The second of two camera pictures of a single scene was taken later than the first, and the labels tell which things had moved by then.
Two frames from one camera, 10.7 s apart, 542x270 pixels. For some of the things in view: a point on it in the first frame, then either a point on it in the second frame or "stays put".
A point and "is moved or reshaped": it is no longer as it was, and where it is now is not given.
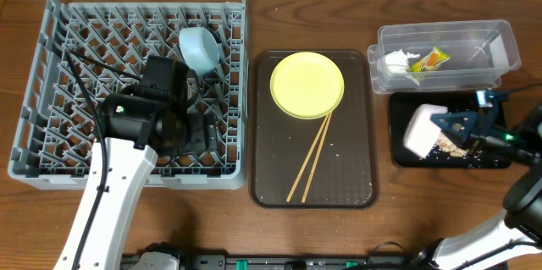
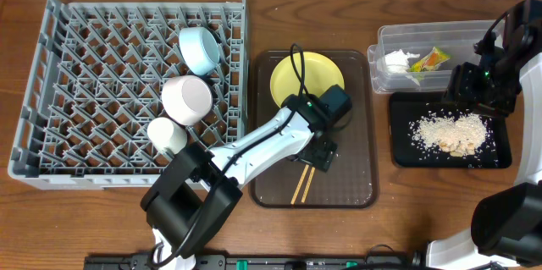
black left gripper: [202, 132] to [320, 156]
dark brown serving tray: [282, 146] stays put
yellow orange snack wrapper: [431, 62] stays put
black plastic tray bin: [403, 105] stays put
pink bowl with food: [422, 133] is moved or reshaped
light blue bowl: [200, 49] stays put
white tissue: [396, 62] stays put
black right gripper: [483, 118] to [493, 107]
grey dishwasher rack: [55, 127] stays put
